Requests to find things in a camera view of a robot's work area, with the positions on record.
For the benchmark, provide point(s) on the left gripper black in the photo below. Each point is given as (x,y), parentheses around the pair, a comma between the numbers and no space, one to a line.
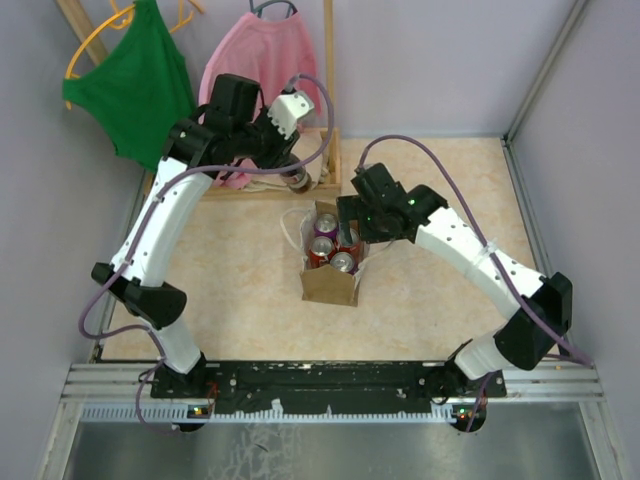
(282,148)

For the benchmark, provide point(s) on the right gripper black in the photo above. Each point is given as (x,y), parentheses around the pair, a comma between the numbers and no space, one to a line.
(352,207)

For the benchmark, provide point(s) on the red cola can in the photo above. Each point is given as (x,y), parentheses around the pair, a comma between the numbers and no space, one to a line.
(321,250)
(352,246)

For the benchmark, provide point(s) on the purple Fanta can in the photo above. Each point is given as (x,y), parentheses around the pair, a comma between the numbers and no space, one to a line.
(326,225)
(344,262)

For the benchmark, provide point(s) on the glass cola bottle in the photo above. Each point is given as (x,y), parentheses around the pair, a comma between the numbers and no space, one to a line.
(297,180)

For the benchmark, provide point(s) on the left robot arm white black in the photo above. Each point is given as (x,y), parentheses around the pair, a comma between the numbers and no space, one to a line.
(136,275)

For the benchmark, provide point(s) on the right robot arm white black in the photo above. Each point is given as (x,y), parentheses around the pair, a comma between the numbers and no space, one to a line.
(537,309)

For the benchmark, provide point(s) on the folded beige cloth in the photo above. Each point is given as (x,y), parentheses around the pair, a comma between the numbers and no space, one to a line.
(310,140)

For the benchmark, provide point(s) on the pink t-shirt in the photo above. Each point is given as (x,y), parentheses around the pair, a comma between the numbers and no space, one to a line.
(251,66)

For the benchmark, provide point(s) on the grey clothes hanger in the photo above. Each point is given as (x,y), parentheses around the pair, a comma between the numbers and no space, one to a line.
(272,10)

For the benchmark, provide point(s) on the green tank top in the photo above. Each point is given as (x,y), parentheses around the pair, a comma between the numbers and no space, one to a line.
(139,91)

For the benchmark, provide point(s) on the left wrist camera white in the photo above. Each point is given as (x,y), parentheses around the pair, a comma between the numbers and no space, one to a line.
(288,110)

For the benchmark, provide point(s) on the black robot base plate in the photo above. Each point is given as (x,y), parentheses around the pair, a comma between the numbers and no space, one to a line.
(311,386)

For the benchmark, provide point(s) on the aluminium corner post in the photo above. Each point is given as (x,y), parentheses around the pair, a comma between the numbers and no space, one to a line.
(566,32)

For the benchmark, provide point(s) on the white cable duct strip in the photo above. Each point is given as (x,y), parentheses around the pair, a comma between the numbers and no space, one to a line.
(190,413)

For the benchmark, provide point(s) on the aluminium frame rail front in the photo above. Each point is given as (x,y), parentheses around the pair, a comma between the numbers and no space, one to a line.
(550,382)

